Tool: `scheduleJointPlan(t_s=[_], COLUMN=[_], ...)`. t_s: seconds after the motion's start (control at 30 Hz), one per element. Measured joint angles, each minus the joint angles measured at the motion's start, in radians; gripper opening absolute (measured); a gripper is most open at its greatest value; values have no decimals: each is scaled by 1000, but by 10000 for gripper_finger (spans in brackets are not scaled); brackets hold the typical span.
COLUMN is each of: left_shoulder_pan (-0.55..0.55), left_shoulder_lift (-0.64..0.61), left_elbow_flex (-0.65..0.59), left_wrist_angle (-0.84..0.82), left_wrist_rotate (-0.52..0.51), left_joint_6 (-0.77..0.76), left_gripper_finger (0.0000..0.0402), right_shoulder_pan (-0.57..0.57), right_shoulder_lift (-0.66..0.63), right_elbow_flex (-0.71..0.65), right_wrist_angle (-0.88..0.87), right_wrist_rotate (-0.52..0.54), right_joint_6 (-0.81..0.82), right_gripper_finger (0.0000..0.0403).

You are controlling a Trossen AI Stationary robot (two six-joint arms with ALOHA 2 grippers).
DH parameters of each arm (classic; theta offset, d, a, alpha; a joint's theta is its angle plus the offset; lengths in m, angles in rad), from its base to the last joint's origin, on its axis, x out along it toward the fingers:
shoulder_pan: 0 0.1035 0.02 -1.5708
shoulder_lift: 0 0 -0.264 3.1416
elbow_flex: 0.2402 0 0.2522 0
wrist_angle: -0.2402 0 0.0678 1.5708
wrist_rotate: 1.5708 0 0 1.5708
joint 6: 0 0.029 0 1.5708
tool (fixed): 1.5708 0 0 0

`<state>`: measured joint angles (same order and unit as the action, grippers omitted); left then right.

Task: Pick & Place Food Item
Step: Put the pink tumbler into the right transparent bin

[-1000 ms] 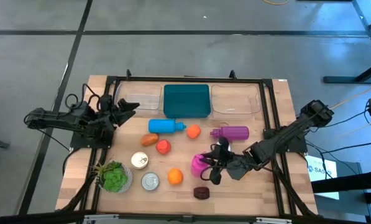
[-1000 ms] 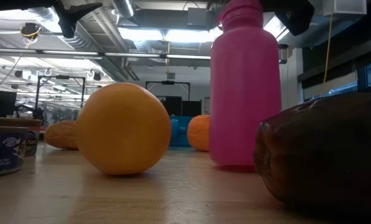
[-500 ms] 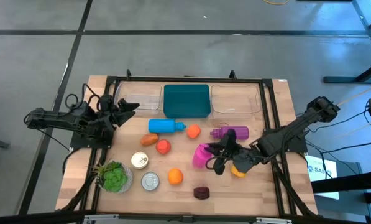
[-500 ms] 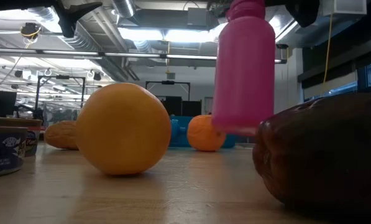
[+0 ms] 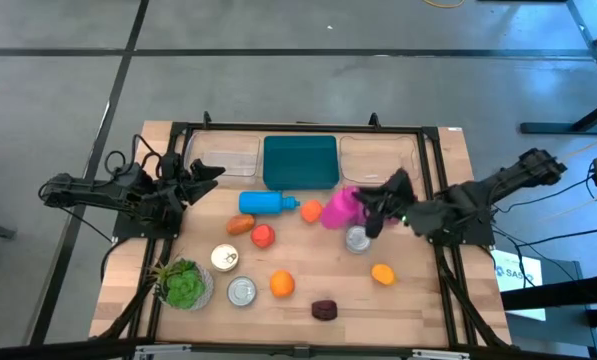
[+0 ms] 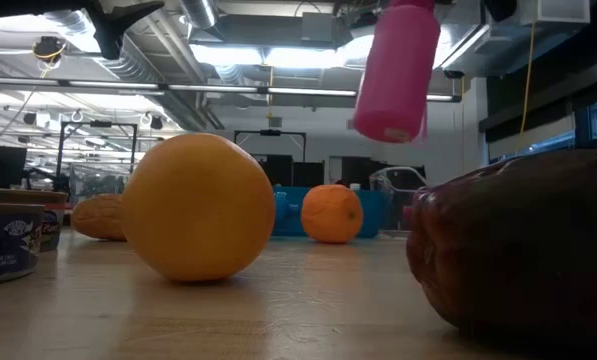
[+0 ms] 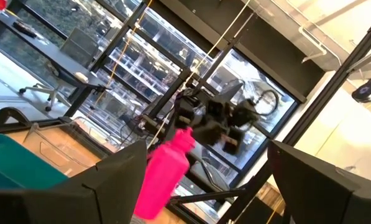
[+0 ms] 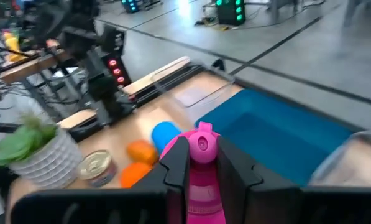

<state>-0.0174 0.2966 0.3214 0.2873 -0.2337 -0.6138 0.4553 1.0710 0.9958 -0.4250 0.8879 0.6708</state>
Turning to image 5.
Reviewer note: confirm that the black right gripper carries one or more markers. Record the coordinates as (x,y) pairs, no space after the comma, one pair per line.
(423,217)

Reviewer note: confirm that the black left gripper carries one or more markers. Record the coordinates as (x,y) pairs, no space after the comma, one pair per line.
(175,187)

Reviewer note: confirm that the silver-lid can teal label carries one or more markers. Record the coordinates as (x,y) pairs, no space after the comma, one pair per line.
(357,242)

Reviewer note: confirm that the bright pink squeeze bottle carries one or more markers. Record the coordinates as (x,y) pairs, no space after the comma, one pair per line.
(338,210)

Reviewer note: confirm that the brown toy potato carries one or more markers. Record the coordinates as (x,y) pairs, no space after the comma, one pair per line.
(240,225)

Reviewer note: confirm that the blue squeeze bottle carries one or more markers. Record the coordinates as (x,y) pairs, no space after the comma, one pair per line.
(263,202)

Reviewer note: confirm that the yellow toy mango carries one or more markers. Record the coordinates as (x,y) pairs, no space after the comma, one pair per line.
(383,274)

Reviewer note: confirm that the orange toy tangerine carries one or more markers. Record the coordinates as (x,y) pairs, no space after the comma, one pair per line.
(311,211)

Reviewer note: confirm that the gold-lid tin can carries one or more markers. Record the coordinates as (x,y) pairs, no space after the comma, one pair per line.
(224,257)

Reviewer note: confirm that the reddish-orange toy persimmon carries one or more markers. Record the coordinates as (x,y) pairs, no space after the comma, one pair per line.
(263,236)

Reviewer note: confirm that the dark maroon toy food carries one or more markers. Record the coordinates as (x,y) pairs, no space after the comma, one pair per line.
(324,310)

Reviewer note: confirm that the round smooth toy orange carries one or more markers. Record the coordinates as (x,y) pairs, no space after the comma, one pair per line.
(282,284)

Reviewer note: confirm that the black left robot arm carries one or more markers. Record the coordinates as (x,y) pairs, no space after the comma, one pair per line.
(98,195)

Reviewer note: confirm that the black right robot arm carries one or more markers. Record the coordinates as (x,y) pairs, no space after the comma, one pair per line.
(508,180)

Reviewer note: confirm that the clear plastic container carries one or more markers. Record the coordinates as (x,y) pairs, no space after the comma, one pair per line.
(228,150)
(373,157)

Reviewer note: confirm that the teal plastic bin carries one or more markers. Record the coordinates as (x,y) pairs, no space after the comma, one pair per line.
(300,162)

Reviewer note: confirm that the green succulent in pot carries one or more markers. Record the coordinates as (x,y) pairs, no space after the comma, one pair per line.
(184,287)

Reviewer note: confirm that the silver-lid can blue fish label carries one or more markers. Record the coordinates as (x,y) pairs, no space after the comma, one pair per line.
(241,291)

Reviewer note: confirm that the white printed sign box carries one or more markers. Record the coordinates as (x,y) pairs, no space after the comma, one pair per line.
(503,260)

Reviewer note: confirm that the black metal beams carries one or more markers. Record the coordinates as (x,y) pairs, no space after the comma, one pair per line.
(553,295)

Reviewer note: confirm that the black desk stand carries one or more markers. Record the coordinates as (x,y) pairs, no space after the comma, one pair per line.
(568,128)

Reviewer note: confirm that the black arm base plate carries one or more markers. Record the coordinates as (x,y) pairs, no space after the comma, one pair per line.
(128,231)
(478,239)

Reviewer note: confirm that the black aluminium table frame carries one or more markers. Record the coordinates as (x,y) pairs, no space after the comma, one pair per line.
(303,128)

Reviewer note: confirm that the silver frame bracket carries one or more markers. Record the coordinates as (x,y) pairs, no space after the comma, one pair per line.
(440,354)
(163,349)

